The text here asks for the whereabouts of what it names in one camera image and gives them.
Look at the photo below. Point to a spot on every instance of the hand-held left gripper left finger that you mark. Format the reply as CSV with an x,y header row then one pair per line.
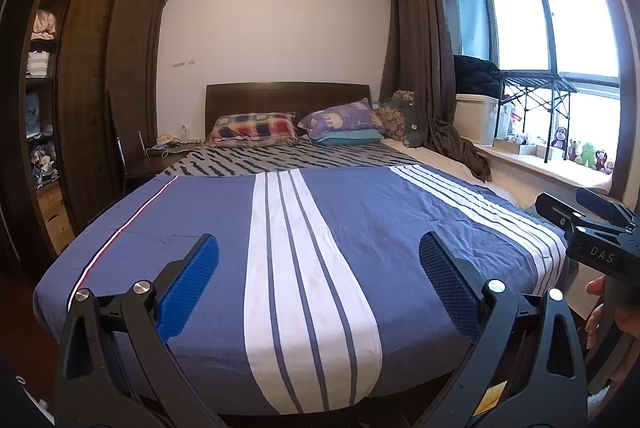
x,y
187,288

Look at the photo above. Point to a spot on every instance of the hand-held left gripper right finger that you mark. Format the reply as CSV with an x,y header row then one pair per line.
x,y
450,288

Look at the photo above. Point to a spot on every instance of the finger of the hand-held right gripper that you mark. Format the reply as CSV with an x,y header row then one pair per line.
x,y
600,203
555,208

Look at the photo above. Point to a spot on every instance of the person's right hand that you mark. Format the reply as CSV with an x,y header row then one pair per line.
x,y
631,318

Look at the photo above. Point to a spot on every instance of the small brown monkey plush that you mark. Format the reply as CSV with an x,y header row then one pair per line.
x,y
601,159

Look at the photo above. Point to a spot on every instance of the green frog plush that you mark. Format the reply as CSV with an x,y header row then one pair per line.
x,y
588,154

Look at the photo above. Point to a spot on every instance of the blue white striped blanket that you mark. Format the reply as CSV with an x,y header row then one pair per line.
x,y
150,233

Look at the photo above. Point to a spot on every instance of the white storage box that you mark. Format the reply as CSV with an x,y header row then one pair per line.
x,y
475,120

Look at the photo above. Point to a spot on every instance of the dark wooden chair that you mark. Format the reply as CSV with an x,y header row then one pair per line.
x,y
150,165

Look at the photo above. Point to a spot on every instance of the black padded jacket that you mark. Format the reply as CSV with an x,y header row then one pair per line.
x,y
475,75

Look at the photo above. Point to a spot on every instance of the grey zebra striped sheet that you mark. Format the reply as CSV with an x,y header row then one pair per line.
x,y
280,158

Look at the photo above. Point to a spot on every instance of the grey green cushion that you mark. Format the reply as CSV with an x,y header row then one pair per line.
x,y
412,128

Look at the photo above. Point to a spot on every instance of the red blue plaid pillow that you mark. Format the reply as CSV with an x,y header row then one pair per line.
x,y
252,128

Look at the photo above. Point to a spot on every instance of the brown floral cushion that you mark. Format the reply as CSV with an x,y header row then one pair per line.
x,y
392,120

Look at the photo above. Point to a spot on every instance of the teal pillow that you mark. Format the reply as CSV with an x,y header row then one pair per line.
x,y
350,137

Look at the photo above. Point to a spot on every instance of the glass window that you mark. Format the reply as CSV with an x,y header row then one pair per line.
x,y
575,18

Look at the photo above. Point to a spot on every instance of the purple elephant print pillow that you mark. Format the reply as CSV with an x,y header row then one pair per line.
x,y
345,118

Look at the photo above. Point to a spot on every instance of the teal roller blind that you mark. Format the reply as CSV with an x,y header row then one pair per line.
x,y
472,13

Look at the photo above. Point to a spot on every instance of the dark wooden headboard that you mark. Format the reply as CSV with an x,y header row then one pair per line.
x,y
285,98

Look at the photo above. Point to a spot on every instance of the brown curtain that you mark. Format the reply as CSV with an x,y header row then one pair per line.
x,y
415,33

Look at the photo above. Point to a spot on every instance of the dark wooden wardrobe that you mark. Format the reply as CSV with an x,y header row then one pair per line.
x,y
90,83

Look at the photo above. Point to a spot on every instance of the light blue folded clothes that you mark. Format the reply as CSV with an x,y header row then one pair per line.
x,y
37,113

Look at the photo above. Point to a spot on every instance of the white striped storage basket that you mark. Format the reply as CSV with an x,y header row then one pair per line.
x,y
38,63

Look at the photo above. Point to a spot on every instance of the pink folded clothes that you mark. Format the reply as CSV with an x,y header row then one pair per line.
x,y
45,25

